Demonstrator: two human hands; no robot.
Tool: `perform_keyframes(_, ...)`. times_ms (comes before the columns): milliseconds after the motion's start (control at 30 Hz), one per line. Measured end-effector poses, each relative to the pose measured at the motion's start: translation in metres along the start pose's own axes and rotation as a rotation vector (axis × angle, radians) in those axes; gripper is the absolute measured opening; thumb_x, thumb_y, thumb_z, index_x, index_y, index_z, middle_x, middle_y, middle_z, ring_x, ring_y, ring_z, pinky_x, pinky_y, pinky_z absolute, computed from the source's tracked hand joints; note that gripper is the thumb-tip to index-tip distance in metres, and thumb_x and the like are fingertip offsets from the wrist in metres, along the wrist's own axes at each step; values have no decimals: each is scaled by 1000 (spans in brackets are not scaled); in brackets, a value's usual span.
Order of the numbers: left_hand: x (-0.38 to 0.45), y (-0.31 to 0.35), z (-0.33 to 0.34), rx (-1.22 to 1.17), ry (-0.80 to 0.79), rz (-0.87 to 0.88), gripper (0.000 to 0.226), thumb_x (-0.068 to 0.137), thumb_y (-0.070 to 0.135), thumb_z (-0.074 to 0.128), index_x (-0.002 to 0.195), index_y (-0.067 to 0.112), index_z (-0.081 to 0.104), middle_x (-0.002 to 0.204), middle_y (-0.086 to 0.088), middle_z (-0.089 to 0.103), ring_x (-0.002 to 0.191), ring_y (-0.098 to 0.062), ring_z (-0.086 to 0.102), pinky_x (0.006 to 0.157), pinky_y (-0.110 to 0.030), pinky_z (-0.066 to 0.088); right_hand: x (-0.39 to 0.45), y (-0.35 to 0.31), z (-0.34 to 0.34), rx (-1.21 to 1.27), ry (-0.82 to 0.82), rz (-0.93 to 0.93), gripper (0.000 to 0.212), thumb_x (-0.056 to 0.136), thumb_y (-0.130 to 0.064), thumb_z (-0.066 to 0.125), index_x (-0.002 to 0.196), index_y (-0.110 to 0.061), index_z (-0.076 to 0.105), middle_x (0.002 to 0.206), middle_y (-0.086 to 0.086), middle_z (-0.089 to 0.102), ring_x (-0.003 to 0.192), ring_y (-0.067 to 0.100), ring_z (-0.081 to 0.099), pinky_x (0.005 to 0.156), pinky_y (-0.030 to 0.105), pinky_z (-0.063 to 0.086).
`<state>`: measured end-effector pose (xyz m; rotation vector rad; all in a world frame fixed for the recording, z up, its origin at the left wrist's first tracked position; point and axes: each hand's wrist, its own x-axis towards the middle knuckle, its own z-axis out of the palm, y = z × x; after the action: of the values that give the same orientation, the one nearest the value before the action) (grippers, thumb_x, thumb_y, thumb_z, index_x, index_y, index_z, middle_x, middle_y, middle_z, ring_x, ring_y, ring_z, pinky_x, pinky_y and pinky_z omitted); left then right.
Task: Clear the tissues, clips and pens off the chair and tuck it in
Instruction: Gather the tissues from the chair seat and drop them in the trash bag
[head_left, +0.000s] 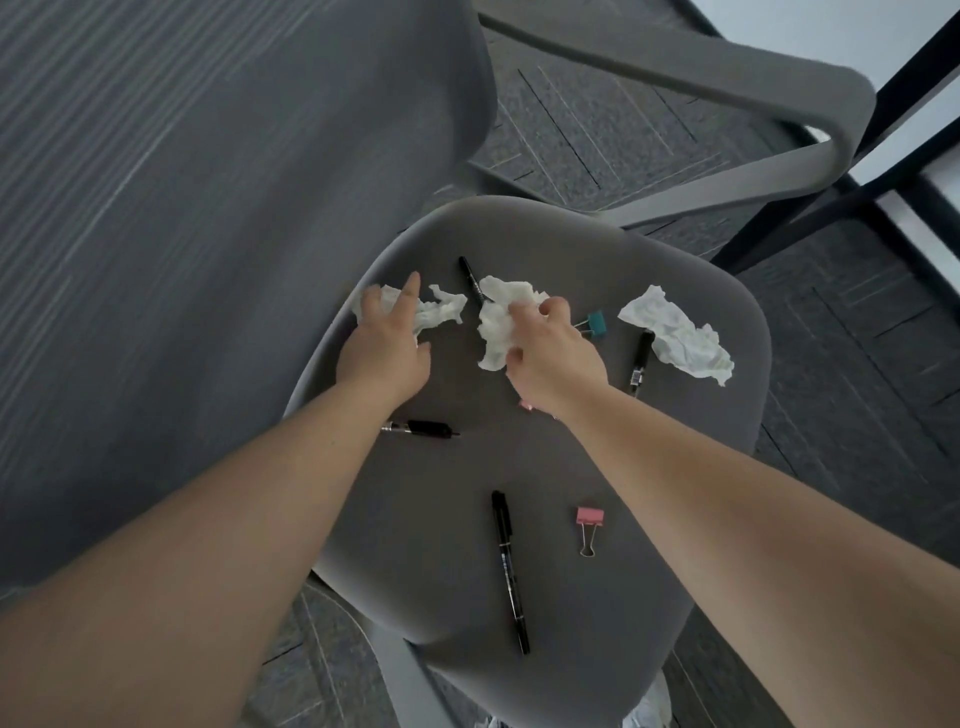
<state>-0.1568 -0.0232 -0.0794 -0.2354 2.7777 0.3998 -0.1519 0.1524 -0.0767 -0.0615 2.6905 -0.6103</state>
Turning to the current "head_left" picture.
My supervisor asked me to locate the grey chair base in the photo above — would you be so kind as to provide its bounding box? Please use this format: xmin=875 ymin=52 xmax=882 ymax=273
xmin=358 ymin=622 xmax=455 ymax=728

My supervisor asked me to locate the white shoe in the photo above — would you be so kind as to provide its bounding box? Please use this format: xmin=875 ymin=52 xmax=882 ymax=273
xmin=621 ymin=673 xmax=673 ymax=728

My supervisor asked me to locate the person's left forearm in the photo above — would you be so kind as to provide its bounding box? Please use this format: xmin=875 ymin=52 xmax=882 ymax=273
xmin=0 ymin=377 xmax=399 ymax=728

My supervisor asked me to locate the black retractable pen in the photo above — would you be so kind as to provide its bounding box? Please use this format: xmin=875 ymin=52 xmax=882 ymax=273
xmin=379 ymin=420 xmax=462 ymax=441

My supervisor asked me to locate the white tissue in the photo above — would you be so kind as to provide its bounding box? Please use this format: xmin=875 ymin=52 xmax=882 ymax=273
xmin=366 ymin=283 xmax=469 ymax=348
xmin=617 ymin=284 xmax=736 ymax=389
xmin=477 ymin=275 xmax=552 ymax=373

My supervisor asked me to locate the person's left hand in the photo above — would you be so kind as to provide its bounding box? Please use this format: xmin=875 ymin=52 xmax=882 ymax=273
xmin=335 ymin=271 xmax=433 ymax=410

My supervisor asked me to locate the person's right hand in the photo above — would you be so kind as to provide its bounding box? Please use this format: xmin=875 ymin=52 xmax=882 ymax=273
xmin=506 ymin=296 xmax=611 ymax=418

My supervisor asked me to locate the person's right forearm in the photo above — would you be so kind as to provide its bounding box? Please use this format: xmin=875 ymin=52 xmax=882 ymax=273
xmin=555 ymin=390 xmax=960 ymax=728

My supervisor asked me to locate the grey chair armrest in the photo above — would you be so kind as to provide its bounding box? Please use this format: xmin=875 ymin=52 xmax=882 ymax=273
xmin=465 ymin=0 xmax=879 ymax=231

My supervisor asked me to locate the grey chair seat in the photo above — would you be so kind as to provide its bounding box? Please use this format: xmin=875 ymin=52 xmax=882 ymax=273
xmin=281 ymin=196 xmax=774 ymax=728

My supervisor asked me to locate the black marker pen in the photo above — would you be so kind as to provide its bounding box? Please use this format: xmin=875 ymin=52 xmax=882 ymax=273
xmin=629 ymin=330 xmax=656 ymax=398
xmin=491 ymin=490 xmax=532 ymax=657
xmin=458 ymin=256 xmax=494 ymax=303

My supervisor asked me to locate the black table frame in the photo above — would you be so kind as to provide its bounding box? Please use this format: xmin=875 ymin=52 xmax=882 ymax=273
xmin=708 ymin=0 xmax=960 ymax=277

